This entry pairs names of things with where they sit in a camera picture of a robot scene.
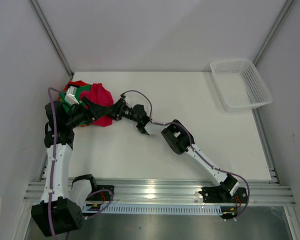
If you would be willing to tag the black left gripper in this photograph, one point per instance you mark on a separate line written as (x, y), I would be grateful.
(95, 111)

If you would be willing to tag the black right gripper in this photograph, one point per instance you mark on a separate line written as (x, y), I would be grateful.
(118, 109)

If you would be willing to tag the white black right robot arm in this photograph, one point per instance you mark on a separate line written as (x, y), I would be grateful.
(180, 141)

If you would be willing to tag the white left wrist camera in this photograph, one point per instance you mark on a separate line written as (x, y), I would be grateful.
(70, 96)

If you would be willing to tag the aluminium corner post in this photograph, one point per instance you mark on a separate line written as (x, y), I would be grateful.
(43, 21)
(274, 30)

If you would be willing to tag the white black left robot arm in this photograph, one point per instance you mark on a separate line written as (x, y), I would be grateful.
(60, 209)

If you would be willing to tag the left aluminium corner post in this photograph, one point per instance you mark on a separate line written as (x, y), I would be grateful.
(43, 21)

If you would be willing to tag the green folded t shirt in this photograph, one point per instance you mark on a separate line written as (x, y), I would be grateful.
(78, 93)

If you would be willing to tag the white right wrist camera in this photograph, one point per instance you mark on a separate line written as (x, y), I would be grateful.
(126, 99)

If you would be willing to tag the crimson t shirt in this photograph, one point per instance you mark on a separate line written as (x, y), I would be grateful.
(99, 95)

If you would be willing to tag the right aluminium corner post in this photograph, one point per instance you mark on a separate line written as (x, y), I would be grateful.
(274, 30)

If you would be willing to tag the white slotted cable duct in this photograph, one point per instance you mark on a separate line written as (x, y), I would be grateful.
(163, 209)

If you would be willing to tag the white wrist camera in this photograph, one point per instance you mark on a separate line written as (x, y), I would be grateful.
(70, 96)
(126, 99)

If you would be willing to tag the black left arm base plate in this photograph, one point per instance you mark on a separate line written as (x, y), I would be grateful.
(103, 194)

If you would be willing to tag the red folded t shirt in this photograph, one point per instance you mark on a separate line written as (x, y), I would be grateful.
(76, 84)

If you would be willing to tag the white plastic basket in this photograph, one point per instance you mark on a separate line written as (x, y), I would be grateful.
(239, 85)

